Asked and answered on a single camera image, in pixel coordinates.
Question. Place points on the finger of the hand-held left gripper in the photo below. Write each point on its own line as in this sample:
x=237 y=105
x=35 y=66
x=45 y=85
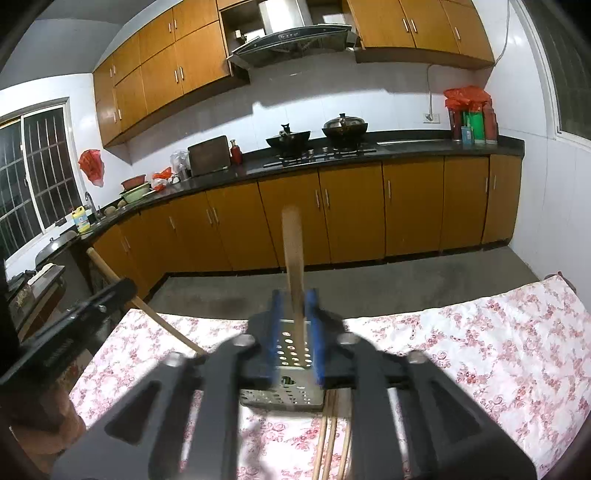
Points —
x=104 y=304

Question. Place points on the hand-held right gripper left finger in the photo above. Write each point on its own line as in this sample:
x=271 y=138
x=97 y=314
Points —
x=275 y=332

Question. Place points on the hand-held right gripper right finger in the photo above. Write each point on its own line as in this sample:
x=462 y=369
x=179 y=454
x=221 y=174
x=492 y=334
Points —
x=315 y=341

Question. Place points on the perforated metal utensil holder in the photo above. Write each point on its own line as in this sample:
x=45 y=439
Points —
x=300 y=401

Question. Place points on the person's left hand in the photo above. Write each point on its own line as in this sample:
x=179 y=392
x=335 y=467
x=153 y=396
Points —
x=64 y=415

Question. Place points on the grey metal pan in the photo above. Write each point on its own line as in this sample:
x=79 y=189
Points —
x=55 y=247

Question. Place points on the yellow detergent bottle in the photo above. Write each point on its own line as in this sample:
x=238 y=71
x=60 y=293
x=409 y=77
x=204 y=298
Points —
x=82 y=221

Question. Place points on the metal faucet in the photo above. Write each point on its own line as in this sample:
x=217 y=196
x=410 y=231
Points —
x=90 y=203

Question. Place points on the red bowl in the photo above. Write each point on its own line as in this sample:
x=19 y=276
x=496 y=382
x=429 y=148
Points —
x=134 y=181

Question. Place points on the red and white plastic bag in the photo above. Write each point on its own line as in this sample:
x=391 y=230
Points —
x=161 y=180

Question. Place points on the hanging red plastic bag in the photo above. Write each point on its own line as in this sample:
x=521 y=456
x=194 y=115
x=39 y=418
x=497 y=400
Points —
x=91 y=166

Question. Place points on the barred window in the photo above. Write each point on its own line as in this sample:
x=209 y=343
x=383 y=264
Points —
x=41 y=175

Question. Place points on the clear plastic bag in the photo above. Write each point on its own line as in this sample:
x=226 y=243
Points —
x=180 y=164

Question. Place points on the wooden base cabinets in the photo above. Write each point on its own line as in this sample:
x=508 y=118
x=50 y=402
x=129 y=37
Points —
x=411 y=207

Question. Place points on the floral printed tablecloth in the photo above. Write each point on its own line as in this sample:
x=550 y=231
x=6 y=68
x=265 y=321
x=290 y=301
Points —
x=485 y=350

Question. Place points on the dark cutting board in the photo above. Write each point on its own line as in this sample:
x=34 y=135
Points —
x=208 y=156

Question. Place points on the small red bottle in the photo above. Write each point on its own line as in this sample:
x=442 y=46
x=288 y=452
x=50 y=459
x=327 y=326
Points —
x=236 y=153

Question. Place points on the gas stove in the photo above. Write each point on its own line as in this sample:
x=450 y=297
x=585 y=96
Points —
x=323 y=154

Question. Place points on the black kitchen countertop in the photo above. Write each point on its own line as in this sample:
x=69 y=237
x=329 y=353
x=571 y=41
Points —
x=406 y=146

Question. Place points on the black wok with metal lid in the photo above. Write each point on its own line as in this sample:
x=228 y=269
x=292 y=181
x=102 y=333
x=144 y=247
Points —
x=345 y=125

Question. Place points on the small blue box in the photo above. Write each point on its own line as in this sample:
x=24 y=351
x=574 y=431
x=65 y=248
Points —
x=467 y=136

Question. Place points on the tall red bottle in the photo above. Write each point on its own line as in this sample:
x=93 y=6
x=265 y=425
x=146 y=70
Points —
x=456 y=124
x=490 y=124

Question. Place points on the green box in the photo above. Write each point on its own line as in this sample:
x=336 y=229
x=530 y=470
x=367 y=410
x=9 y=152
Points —
x=475 y=124

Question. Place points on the red plastic bag over bottles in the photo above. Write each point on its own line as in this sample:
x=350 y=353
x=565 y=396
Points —
x=466 y=98

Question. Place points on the steel range hood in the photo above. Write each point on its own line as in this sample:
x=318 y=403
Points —
x=286 y=39

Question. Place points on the frosted window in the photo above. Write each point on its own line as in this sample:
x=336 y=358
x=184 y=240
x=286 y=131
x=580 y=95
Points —
x=568 y=69

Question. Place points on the white wall socket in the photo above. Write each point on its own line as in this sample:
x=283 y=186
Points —
x=431 y=118

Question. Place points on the long wooden wall cabinet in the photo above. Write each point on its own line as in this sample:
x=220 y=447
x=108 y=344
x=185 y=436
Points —
x=184 y=60

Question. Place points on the short wooden wall cabinet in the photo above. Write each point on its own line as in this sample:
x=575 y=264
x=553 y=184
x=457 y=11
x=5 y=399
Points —
x=425 y=27

